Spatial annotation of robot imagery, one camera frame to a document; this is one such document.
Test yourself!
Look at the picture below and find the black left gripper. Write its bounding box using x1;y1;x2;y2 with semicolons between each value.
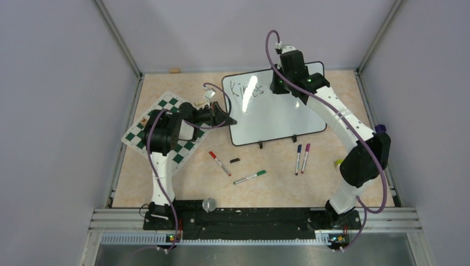
192;101;237;128

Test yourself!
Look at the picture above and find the white whiteboard black frame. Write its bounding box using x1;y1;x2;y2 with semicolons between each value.
221;69;326;146

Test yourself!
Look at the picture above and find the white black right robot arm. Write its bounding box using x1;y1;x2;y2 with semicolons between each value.
271;43;391;228

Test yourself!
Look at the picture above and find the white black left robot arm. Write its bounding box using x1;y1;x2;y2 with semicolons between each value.
142;101;237;229

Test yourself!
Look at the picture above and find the red capped marker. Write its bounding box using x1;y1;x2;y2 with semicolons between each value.
209;151;231;176

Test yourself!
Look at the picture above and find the blue capped marker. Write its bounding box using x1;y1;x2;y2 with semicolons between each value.
295;144;302;176

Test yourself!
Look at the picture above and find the pink capped marker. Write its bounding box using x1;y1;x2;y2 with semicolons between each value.
301;143;311;174

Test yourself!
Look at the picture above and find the green capped marker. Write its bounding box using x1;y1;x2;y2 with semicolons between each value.
233;170;267;185

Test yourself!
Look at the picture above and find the green white chess mat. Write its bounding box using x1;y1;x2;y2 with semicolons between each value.
121;91;209;175

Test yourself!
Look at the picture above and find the purple block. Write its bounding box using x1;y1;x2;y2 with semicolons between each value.
375;124;387;135

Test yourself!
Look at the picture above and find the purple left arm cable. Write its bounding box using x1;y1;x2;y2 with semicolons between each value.
146;82;232;254

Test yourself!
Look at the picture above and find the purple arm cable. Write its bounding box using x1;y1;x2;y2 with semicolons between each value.
146;82;232;254
265;30;389;252

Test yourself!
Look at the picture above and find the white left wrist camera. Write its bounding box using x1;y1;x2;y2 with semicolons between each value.
203;88;216;101

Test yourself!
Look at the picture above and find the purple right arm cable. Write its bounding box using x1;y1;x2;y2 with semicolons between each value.
265;30;389;252

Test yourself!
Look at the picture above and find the aluminium frame rail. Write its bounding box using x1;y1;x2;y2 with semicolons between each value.
79;201;435;265

